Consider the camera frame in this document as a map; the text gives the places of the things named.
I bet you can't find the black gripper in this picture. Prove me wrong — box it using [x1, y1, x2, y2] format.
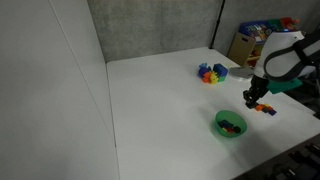
[242, 74, 270, 109]

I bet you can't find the green plastic bowl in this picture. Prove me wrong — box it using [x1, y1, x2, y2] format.
[214, 109, 248, 139]

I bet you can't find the small blue block in bowl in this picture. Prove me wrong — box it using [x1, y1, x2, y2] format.
[218, 119, 235, 130]

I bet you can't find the large blue toy block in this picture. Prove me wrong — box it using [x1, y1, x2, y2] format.
[212, 63, 229, 78]

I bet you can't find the large yellow toy piece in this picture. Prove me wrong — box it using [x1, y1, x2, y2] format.
[209, 73, 219, 85]

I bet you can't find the large orange toy piece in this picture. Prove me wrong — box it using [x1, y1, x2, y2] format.
[202, 71, 213, 84]

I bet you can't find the brown cardboard piece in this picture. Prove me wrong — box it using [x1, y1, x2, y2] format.
[227, 32, 257, 68]

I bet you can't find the large purple toy piece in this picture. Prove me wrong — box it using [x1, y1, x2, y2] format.
[197, 67, 212, 79]

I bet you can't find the colourful toy box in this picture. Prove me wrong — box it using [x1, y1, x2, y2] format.
[238, 17, 301, 45]

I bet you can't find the black stand pole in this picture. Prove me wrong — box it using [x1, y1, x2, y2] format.
[208, 0, 228, 50]

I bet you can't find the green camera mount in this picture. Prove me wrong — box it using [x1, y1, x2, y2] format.
[266, 77, 304, 95]

